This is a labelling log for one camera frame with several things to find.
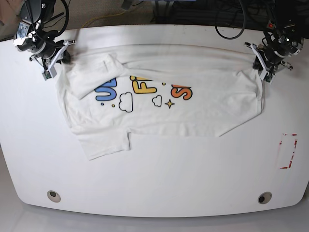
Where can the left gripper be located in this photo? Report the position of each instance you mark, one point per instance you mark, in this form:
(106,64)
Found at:
(269,59)

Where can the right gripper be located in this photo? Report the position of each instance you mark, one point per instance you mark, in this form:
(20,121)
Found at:
(49,57)

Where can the white printed T-shirt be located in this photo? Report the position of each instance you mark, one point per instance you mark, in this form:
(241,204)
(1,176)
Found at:
(156,89)

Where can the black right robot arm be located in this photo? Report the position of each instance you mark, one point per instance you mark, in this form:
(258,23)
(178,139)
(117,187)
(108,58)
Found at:
(33,37)

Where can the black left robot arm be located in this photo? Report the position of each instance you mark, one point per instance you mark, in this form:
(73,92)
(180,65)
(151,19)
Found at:
(282,39)

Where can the power strip with red light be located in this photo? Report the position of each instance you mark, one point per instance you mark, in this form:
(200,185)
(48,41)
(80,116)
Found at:
(271,25)

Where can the red tape rectangle marking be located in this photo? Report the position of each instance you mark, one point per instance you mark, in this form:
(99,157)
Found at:
(286,151)

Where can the right table grommet hole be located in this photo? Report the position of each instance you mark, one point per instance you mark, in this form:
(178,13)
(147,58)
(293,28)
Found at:
(264,198)

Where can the table grommet hole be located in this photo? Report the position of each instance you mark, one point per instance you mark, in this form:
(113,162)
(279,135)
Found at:
(53,196)
(264,198)

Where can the left table grommet hole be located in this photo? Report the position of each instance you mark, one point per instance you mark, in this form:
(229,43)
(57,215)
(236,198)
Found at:
(53,196)

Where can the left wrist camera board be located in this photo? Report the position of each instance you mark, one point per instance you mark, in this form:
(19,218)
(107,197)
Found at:
(267,77)

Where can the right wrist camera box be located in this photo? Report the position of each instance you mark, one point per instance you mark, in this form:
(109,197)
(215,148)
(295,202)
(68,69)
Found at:
(49,73)

